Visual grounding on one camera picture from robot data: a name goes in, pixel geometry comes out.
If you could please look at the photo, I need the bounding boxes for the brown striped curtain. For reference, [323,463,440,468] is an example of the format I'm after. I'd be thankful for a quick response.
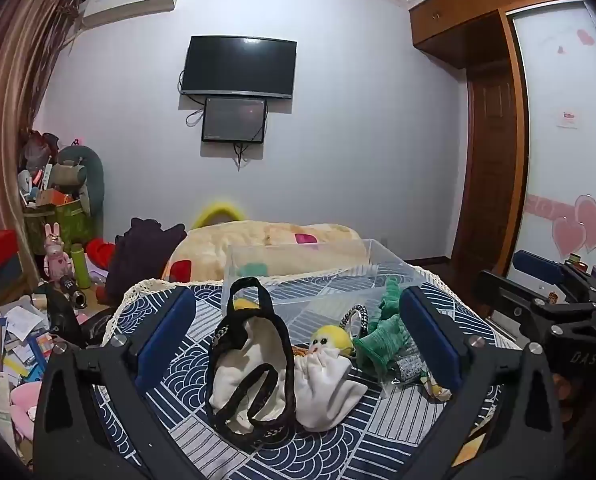
[0,0,87,262]

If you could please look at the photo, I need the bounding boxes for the yellow plush doll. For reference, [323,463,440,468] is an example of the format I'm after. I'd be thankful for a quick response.
[309,324,355,359]

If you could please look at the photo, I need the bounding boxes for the pile of toys and boxes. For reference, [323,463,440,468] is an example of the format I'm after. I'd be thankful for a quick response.
[18,130,62,207]

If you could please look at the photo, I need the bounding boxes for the dark purple clothing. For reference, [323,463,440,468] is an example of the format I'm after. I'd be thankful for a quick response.
[103,217,187,307]

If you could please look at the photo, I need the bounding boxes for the brown wooden door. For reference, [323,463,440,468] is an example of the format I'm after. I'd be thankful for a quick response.
[450,67,522,262]

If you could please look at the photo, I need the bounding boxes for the wall-mounted black television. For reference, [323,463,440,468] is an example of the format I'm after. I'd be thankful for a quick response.
[180,35,298,100]

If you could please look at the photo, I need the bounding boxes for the green bottle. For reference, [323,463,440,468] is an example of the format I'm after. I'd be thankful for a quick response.
[69,243,93,290]

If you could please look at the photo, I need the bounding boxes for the white drawstring pouch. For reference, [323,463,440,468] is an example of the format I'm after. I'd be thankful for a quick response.
[294,347,369,432]

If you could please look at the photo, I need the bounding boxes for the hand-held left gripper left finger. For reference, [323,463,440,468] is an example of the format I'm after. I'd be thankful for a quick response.
[32,287,213,480]

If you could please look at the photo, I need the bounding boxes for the red cloth item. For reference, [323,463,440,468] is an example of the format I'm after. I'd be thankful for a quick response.
[86,237,117,272]

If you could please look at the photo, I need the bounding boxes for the pile of papers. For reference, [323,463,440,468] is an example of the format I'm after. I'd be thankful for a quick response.
[0,295,54,392]

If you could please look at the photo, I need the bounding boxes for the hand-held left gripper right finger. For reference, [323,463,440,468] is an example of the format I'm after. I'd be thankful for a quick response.
[399,285,564,480]

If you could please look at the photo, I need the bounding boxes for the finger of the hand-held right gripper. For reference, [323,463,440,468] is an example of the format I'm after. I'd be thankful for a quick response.
[512,250,596,306]
[478,270,596,343]

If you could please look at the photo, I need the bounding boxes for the yellow printed blanket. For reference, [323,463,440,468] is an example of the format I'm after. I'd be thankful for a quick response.
[162,220,363,283]

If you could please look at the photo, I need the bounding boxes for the pink rabbit figure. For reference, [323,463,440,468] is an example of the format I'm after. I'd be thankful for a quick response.
[43,222,73,282]

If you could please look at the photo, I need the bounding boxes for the pink plush toy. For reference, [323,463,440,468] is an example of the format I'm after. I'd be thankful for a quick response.
[9,382,42,442]

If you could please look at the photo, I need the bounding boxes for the pink heart stickers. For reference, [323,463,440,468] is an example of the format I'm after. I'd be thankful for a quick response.
[525,192,596,257]

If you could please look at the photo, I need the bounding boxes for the wooden wardrobe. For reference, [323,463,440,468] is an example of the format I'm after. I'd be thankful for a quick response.
[409,0,596,322]

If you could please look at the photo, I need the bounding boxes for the white bag with black handles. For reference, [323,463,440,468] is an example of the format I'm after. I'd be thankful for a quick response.
[205,276,299,448]

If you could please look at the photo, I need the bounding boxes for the grey-green plush toy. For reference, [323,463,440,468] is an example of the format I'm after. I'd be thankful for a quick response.
[48,145,105,217]

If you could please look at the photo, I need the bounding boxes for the black flashlight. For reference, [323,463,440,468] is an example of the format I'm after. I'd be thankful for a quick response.
[59,275,87,309]

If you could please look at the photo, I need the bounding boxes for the green storage box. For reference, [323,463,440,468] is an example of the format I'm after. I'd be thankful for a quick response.
[23,197,97,249]

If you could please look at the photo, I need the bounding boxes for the small wall-mounted monitor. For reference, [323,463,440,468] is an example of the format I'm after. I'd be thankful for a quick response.
[201,96,268,145]

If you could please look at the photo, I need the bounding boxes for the floral fabric piece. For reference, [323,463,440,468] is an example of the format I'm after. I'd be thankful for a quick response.
[419,374,452,402]

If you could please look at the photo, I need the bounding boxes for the clear plastic storage box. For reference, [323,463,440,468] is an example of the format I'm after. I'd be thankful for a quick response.
[222,237,431,341]

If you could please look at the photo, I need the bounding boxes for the white air conditioner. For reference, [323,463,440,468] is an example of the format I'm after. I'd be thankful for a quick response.
[80,0,177,29]

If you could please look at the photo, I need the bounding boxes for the silver glitter pouch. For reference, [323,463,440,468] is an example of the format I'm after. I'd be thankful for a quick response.
[392,349,427,385]

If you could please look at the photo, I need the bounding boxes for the blue wave patterned tablecloth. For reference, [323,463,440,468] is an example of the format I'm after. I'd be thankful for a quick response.
[93,265,523,480]

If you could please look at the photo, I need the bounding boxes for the yellow ring cushion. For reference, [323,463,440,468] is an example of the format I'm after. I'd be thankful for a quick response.
[192,199,249,229]

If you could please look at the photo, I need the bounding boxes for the black and white bracelet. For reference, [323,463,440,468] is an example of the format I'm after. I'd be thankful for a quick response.
[339,304,375,339]

